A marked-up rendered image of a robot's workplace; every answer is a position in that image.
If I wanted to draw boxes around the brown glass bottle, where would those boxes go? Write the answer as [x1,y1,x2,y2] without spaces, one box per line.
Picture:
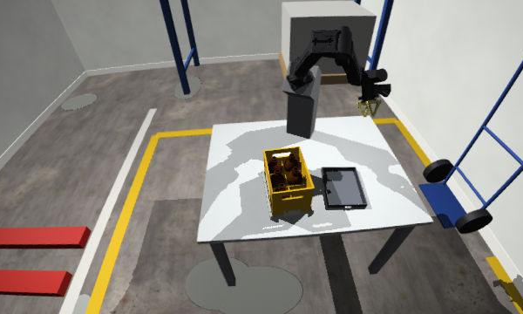
[284,154,298,173]

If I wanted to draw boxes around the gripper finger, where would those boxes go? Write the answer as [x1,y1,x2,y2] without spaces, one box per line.
[366,100,382,117]
[357,102,369,117]

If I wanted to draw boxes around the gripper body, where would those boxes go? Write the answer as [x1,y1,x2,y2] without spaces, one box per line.
[358,83,379,103]

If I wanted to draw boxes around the yellow crate with cross dividers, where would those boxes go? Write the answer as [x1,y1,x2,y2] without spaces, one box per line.
[263,147,314,216]

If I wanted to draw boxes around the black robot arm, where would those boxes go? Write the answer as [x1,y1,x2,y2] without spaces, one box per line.
[286,26,391,97]

